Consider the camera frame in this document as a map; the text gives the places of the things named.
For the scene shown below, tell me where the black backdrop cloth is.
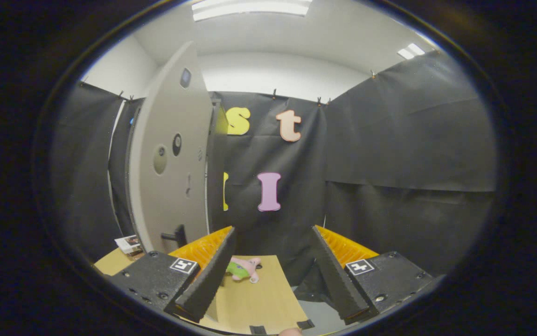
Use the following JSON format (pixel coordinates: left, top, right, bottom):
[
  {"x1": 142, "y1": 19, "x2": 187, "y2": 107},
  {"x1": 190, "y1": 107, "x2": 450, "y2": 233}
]
[{"x1": 49, "y1": 50, "x2": 497, "y2": 299}]

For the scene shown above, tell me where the grey shoe cabinet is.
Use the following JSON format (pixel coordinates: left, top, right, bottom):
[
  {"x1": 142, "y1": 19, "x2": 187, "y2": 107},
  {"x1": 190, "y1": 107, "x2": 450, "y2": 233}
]
[{"x1": 207, "y1": 98, "x2": 229, "y2": 234}]

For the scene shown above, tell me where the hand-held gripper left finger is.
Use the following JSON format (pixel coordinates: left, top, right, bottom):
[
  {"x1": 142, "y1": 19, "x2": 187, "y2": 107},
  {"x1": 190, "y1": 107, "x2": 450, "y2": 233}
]
[{"x1": 106, "y1": 226, "x2": 237, "y2": 323}]

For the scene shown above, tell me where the white printed box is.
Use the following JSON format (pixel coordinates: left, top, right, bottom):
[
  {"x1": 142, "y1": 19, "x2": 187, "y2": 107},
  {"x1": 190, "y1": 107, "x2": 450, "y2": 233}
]
[{"x1": 114, "y1": 235, "x2": 142, "y2": 255}]

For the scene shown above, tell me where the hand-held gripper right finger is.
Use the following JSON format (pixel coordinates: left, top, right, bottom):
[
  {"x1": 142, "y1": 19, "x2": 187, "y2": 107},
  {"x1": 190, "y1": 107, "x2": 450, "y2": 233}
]
[{"x1": 312, "y1": 225, "x2": 436, "y2": 326}]

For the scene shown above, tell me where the green and pink plush toy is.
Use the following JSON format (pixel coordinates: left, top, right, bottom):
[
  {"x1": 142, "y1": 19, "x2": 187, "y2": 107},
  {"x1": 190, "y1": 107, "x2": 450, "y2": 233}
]
[{"x1": 225, "y1": 257, "x2": 262, "y2": 284}]

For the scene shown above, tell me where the small ceiling light panel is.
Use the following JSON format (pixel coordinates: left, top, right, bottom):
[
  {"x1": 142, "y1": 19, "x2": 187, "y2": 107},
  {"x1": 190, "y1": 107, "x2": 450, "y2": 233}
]
[{"x1": 398, "y1": 43, "x2": 425, "y2": 60}]

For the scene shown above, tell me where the long ceiling light panel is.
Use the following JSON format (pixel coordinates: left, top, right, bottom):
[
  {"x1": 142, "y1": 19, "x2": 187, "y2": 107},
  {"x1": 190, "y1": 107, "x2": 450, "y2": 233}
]
[{"x1": 192, "y1": 0, "x2": 312, "y2": 21}]

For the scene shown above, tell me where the light grey shoe cabinet door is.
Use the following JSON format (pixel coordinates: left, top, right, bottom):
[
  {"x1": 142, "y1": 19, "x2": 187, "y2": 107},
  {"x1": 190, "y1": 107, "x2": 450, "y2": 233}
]
[{"x1": 127, "y1": 41, "x2": 214, "y2": 255}]

